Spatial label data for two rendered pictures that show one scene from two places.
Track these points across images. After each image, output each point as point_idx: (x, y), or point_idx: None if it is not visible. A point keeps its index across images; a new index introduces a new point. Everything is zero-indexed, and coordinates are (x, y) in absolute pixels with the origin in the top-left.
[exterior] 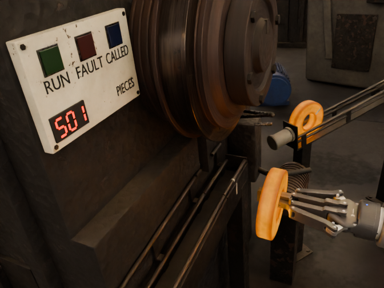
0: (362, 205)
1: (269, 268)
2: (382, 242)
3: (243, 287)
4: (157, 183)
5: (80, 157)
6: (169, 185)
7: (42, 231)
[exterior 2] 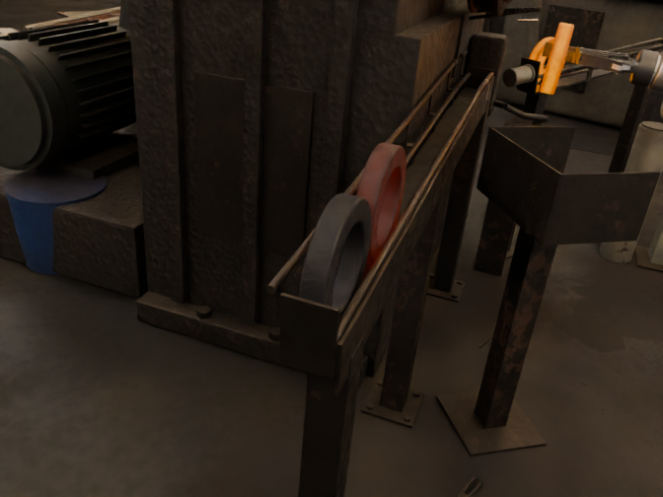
0: (643, 49)
1: (472, 262)
2: (658, 77)
3: (458, 247)
4: (443, 32)
5: None
6: (444, 46)
7: (358, 32)
